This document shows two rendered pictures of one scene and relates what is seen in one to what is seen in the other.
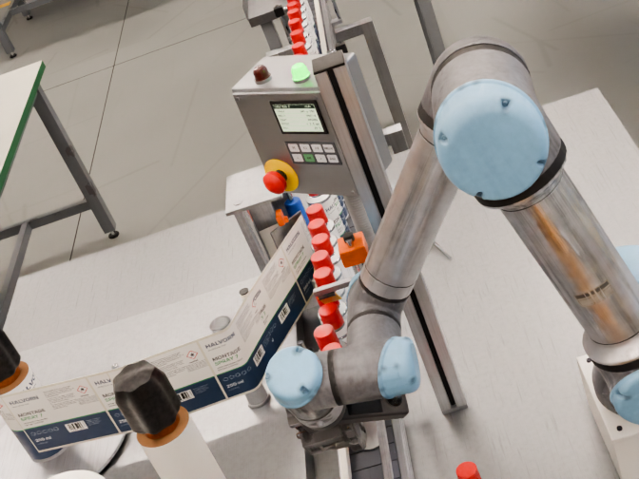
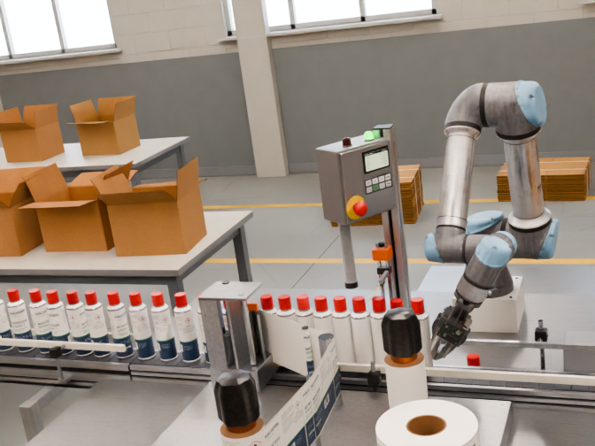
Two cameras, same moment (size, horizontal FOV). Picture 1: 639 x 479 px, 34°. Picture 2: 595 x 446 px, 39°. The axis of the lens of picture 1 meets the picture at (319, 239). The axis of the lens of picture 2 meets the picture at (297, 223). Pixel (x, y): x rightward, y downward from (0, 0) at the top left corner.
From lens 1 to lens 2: 2.27 m
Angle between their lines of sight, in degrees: 69
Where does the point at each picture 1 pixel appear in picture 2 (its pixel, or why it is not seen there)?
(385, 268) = (464, 210)
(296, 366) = (497, 241)
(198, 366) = (329, 370)
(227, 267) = (135, 425)
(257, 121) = (351, 170)
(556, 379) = not seen: hidden behind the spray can
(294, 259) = (273, 331)
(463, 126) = (536, 90)
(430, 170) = (471, 149)
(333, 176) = (385, 196)
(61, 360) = not seen: outside the picture
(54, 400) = (285, 423)
